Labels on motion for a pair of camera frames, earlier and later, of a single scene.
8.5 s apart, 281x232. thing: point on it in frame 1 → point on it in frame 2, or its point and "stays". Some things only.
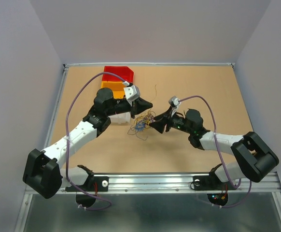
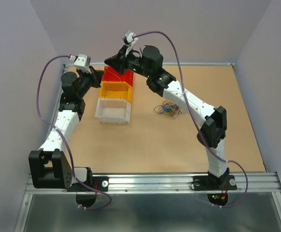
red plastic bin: [124, 72] stays
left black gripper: [141, 106] → [95, 76]
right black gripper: [160, 123] → [119, 61]
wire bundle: [143, 122] → [169, 108]
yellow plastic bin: [117, 87] stays
